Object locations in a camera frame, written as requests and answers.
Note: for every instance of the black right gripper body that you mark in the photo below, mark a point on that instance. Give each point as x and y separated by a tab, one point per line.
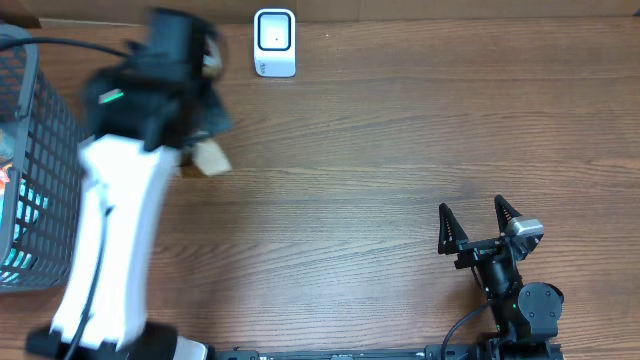
476	252

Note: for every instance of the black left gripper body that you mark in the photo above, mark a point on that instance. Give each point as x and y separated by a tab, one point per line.
212	121

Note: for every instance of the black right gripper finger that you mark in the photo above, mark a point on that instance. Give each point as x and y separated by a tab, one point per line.
506	214
452	237

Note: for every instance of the beige brown snack pouch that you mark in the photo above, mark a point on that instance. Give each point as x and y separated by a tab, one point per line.
204	159

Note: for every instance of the green lid jar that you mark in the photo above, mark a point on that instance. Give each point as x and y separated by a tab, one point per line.
7	146

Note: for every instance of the orange snack pack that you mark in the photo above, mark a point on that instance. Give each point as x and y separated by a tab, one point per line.
4	178

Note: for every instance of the teal snack packet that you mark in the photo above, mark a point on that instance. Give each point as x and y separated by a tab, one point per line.
29	205

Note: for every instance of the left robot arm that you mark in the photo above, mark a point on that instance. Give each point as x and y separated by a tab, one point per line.
141	114

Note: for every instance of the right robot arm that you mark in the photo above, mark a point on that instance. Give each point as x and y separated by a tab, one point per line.
526	315

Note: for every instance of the grey plastic mesh basket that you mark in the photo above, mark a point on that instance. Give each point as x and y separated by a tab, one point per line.
40	176

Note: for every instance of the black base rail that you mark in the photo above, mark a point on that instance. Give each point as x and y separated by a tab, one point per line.
340	355

